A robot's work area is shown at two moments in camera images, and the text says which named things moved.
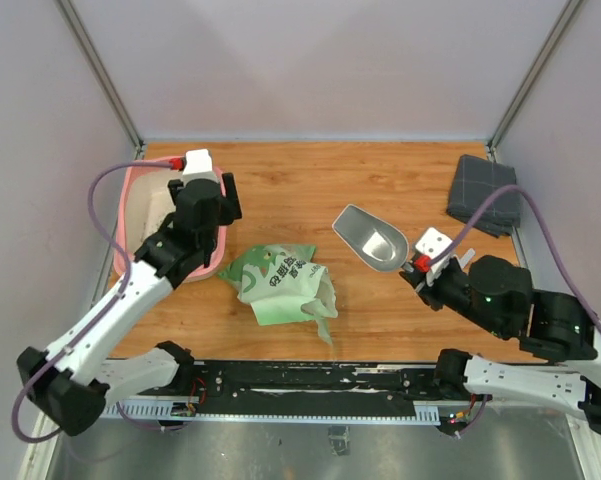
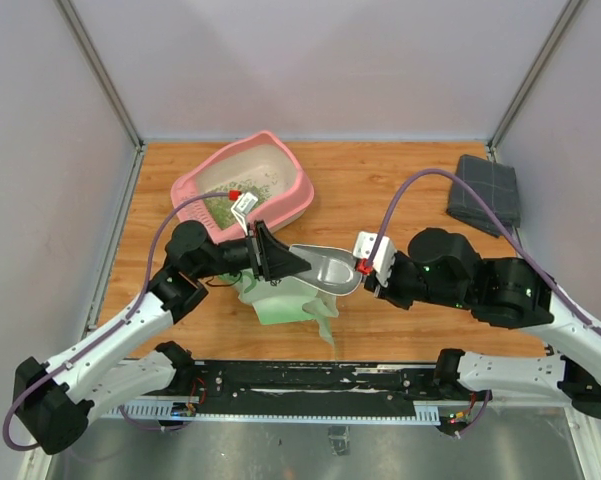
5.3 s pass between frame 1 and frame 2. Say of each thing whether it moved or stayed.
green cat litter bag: stayed
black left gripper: moved
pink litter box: moved
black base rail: stayed
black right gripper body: moved
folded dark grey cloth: stayed
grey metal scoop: moved
